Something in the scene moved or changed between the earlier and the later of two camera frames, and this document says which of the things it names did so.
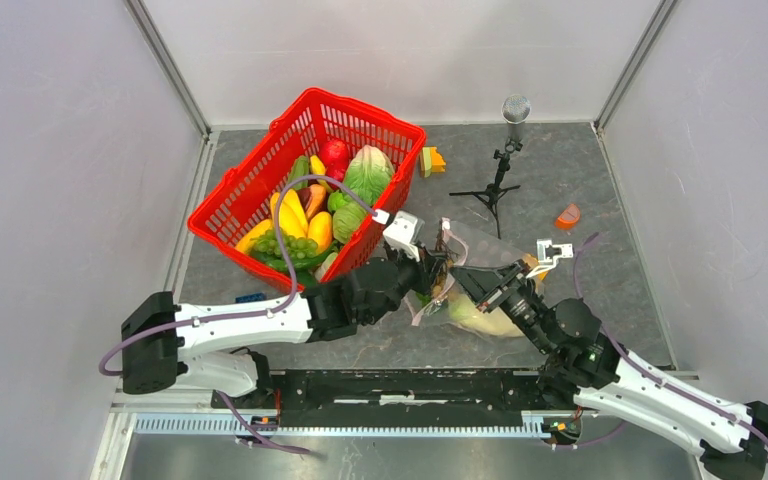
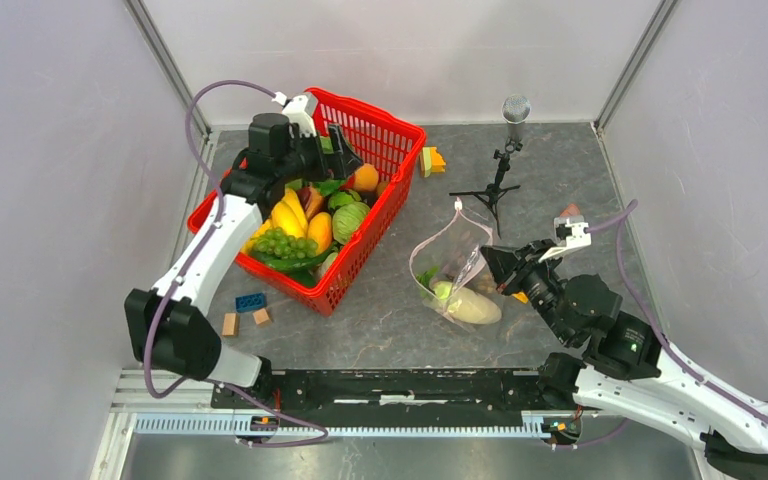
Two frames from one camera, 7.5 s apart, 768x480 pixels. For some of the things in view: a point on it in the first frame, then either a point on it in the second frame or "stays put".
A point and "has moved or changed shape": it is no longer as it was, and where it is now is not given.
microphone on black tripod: x=515 y=110 stays put
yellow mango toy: x=320 y=228 stays put
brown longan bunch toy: x=448 y=254 has moved or changed shape
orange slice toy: x=569 y=217 stays put
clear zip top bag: x=456 y=297 has moved or changed shape
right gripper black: x=483 y=284 -> x=502 y=261
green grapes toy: x=294 y=247 stays put
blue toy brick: x=250 y=297 stays put
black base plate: x=393 y=395 stays put
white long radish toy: x=464 y=312 has moved or changed shape
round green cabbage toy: x=346 y=218 stays put
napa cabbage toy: x=368 y=172 -> x=326 y=187
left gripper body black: x=423 y=274 -> x=314 y=164
